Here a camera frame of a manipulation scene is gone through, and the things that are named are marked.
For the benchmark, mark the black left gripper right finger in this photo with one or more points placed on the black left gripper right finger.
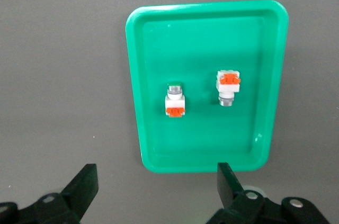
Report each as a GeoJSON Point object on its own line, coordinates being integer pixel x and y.
{"type": "Point", "coordinates": [246, 208]}

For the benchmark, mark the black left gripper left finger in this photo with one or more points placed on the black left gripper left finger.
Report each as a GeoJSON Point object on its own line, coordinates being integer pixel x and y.
{"type": "Point", "coordinates": [53, 208]}

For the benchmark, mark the orange white switch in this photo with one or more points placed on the orange white switch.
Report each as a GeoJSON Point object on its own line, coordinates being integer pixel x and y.
{"type": "Point", "coordinates": [228, 87]}

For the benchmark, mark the green push button white body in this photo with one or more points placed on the green push button white body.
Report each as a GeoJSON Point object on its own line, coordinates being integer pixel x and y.
{"type": "Point", "coordinates": [174, 100]}

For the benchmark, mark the dark grey table mat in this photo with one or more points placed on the dark grey table mat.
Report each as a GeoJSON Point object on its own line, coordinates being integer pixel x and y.
{"type": "Point", "coordinates": [63, 75]}

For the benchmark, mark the green plastic tray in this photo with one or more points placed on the green plastic tray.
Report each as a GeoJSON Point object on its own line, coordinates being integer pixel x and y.
{"type": "Point", "coordinates": [206, 49]}

